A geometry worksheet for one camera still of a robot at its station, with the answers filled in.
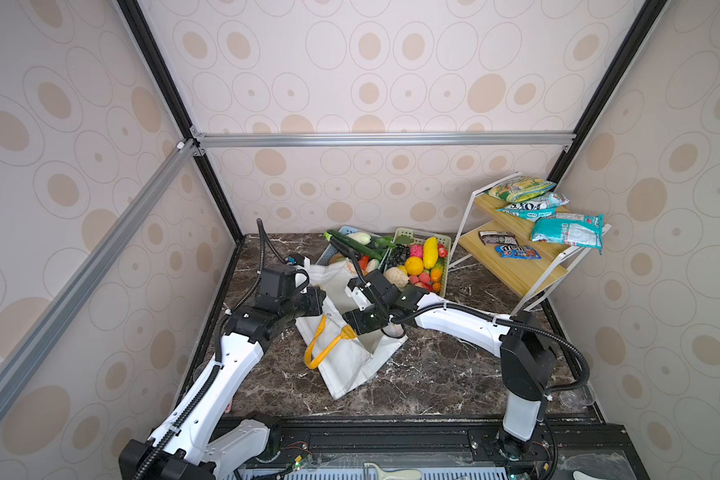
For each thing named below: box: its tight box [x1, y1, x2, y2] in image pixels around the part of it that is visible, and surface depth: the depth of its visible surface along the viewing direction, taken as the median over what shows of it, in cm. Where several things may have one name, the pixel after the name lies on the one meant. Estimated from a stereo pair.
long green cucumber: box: [324, 229, 383, 261], surface depth 108 cm
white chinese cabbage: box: [363, 258, 380, 276], surface depth 105 cm
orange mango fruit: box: [431, 262, 443, 282], surface depth 106 cm
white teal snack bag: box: [497, 192, 570, 221], surface depth 78 cm
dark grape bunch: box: [385, 244, 410, 269], surface depth 106 cm
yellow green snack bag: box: [484, 176, 557, 203], surface depth 79 cm
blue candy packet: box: [495, 245, 542, 260], surface depth 94 cm
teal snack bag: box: [531, 213, 604, 255], surface depth 73 cm
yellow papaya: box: [423, 236, 439, 269], surface depth 107 cm
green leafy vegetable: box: [372, 235, 414, 249], surface depth 108 cm
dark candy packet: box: [478, 231, 519, 246], surface depth 98 cm
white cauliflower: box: [384, 267, 410, 292], surface depth 96 cm
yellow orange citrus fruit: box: [405, 256, 424, 276], surface depth 106 cm
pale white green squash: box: [347, 232, 372, 245], surface depth 109 cm
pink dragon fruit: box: [409, 244, 424, 260], surface depth 109 cm
